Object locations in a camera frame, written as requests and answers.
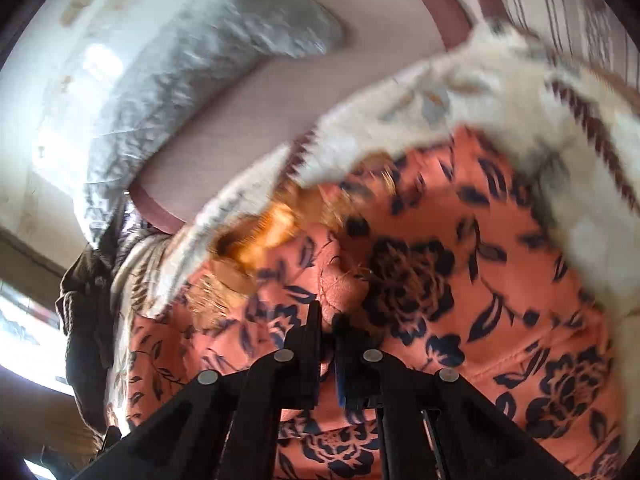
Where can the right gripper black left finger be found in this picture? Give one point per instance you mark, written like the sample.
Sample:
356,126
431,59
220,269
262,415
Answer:
223,427

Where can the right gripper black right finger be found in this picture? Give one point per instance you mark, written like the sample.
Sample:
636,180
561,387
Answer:
432,426

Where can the orange floral garment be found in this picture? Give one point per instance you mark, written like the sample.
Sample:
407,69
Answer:
438,257

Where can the dark brown fleece blanket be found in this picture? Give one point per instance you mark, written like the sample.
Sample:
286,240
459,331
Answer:
84,309

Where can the cream leaf-print fleece blanket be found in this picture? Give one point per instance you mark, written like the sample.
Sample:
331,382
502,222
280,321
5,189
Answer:
570,130

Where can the grey quilted pillow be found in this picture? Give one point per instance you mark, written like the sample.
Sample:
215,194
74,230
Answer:
200,52

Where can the pink bed sheet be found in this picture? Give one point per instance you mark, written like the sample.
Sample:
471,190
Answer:
281,99

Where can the beige striped pillow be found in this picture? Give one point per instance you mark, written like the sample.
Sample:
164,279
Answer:
585,28

